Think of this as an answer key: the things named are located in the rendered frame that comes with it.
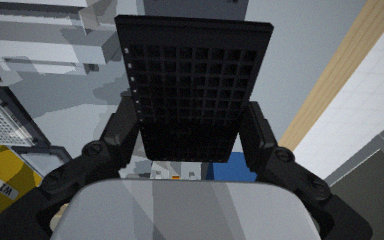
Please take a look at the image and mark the yellow translucent bin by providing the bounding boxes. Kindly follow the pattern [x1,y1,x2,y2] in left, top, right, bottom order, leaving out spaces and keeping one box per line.
[0,145,42,213]

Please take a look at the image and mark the blue bin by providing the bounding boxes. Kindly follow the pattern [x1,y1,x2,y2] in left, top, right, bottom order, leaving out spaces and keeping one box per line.
[205,152,257,182]

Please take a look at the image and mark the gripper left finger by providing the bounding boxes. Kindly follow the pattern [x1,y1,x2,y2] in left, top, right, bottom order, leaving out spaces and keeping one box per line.
[0,96,140,240]

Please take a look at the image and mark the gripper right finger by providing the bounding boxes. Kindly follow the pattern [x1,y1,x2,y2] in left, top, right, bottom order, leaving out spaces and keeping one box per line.
[238,101,373,240]

